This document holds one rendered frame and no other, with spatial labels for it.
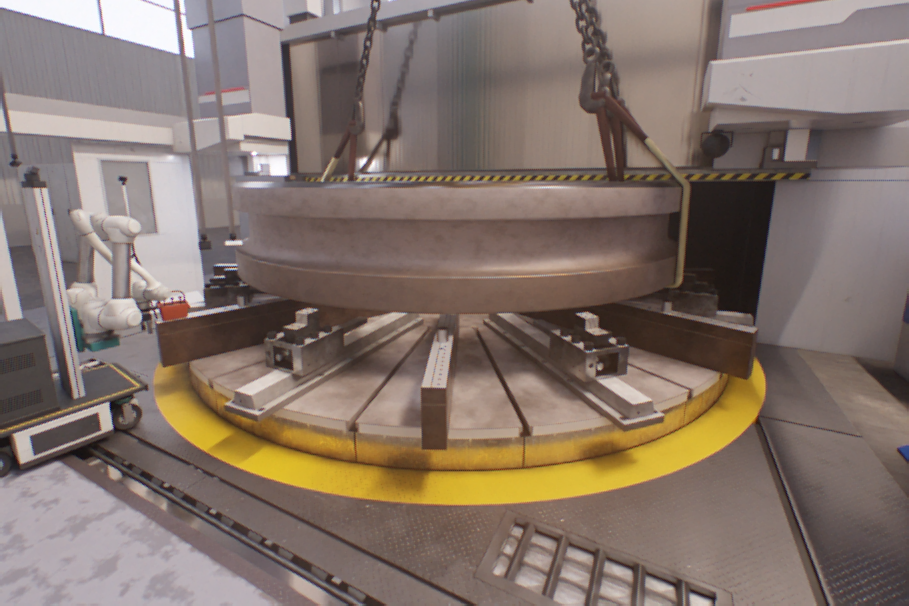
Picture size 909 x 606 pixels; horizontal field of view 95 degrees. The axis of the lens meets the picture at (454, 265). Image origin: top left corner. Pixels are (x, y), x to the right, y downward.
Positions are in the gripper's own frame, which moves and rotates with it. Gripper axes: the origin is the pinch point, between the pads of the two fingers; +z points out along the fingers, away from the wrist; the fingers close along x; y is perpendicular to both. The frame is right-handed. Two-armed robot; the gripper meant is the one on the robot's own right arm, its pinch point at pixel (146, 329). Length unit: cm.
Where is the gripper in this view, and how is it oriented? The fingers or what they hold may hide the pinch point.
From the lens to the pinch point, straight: 397.1
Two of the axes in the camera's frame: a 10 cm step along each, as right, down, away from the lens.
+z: 0.0, 9.8, 1.9
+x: 8.1, 1.1, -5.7
